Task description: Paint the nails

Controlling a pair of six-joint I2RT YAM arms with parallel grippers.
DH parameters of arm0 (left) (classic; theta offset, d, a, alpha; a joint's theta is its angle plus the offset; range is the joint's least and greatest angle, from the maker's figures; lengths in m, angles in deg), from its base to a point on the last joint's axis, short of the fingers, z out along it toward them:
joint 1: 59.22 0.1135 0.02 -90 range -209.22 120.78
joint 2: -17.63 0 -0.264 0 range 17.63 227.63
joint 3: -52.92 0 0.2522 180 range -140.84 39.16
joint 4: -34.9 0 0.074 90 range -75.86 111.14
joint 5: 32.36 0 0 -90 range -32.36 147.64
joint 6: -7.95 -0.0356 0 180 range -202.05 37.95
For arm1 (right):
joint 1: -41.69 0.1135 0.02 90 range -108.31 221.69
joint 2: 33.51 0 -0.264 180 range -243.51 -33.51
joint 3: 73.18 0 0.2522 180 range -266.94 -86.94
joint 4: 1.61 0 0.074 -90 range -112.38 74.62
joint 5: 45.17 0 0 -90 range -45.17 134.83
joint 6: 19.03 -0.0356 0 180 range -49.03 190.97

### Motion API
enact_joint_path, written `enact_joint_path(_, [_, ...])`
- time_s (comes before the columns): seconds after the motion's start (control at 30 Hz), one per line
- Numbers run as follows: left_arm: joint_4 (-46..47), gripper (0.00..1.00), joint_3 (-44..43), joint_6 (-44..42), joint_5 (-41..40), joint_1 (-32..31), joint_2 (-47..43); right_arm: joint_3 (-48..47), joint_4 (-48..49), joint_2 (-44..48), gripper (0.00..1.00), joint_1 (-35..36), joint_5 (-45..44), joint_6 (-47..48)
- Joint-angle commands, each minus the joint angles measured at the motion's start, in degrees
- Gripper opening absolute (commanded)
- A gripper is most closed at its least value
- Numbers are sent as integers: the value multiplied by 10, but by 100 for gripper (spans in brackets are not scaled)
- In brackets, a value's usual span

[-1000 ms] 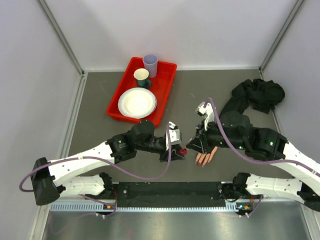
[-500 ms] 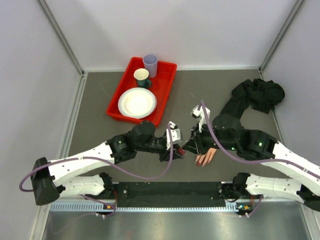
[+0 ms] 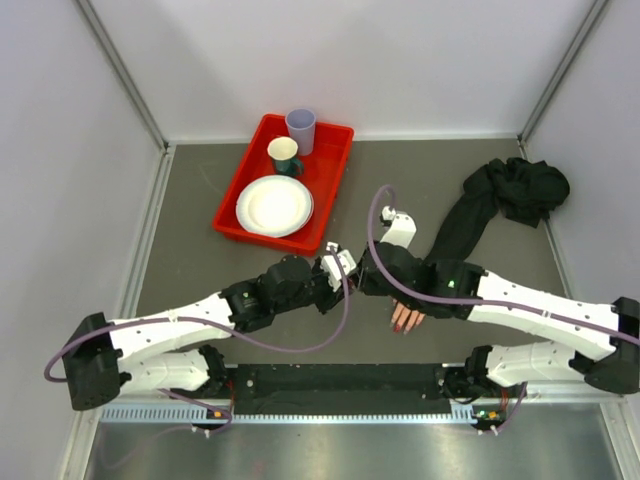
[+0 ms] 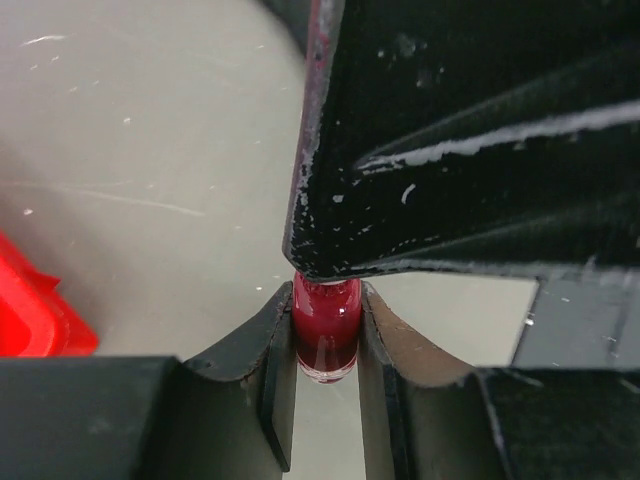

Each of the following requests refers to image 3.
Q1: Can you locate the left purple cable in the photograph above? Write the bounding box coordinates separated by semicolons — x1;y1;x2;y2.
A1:
43;242;351;385

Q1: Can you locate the mannequin hand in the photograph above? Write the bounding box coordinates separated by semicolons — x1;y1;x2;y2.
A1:
390;299;426;334

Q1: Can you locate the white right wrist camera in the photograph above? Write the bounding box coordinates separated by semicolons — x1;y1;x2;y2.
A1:
379;206;417;249

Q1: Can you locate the green mug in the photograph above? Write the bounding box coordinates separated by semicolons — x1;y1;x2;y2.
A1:
270;155;305;177

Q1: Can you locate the lavender plastic cup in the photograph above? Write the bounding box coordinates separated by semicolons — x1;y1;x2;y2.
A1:
285;108;316;156

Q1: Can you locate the purple cable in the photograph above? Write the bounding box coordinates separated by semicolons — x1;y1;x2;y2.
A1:
43;242;351;385
367;185;640;346

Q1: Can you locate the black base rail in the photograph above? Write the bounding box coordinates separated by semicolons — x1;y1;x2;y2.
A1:
230;364;451;415

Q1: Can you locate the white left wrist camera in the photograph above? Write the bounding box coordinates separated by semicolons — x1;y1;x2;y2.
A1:
320;242;357;292

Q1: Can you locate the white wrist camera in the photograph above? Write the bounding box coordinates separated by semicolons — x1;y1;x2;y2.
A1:
320;242;357;292
379;206;417;249

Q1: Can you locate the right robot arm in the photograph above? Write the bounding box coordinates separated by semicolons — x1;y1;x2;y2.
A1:
359;241;639;396

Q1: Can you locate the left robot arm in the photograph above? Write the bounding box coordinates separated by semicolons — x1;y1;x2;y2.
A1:
62;251;356;411

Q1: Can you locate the white paper plate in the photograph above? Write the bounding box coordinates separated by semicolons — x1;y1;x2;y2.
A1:
235;175;314;238

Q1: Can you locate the red plastic tray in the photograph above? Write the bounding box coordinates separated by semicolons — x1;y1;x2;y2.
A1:
212;114;354;256

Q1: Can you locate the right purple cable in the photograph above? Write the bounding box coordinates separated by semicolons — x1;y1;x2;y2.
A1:
367;185;640;346

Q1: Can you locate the black sleeve cloth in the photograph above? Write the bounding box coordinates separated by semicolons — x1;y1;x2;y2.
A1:
425;157;570;262

